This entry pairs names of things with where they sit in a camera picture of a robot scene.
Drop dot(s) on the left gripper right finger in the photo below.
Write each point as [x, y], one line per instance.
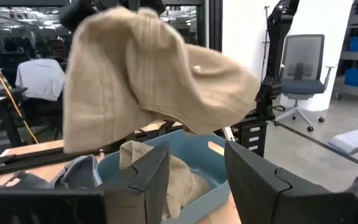
[259, 193]

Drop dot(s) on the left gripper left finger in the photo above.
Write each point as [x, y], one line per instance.
[141, 193]

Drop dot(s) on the teal plastic bin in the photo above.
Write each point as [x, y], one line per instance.
[197, 149]

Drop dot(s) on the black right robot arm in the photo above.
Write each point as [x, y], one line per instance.
[278, 46]

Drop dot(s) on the light grey padded bench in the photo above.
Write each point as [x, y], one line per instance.
[353, 140]

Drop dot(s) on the grey mesh office chair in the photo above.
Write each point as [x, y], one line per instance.
[301, 62]

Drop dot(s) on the thin black stand pole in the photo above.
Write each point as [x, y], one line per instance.
[265, 37]

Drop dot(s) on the grey metal shelf cart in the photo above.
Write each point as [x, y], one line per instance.
[357, 56]

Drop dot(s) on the black window frame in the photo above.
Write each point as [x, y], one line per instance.
[214, 25]

